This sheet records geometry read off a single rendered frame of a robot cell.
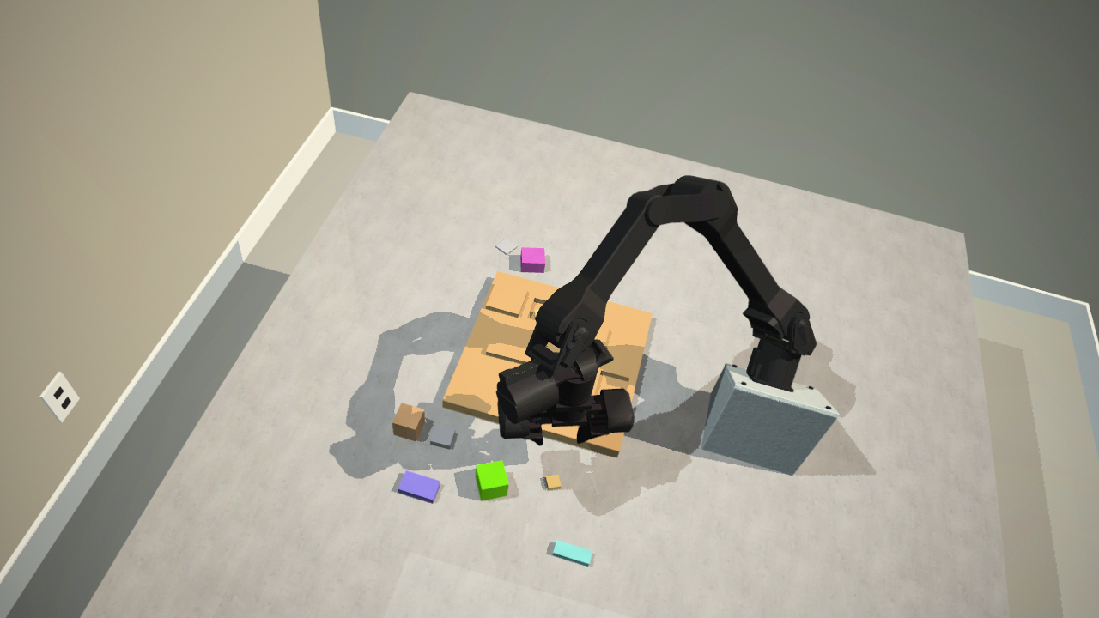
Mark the teal rectangular block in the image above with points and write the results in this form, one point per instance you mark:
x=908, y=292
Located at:
x=573, y=553

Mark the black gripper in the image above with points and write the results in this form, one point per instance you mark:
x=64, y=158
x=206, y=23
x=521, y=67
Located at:
x=609, y=412

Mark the brown cube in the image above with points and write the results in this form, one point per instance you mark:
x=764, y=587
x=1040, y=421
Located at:
x=408, y=422

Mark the green block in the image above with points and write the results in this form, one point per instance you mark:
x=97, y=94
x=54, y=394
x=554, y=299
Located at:
x=491, y=480

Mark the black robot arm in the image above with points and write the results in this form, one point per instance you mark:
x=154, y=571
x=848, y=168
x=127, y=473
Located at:
x=572, y=316

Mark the orange puzzle board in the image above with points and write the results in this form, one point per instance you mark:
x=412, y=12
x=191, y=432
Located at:
x=498, y=342

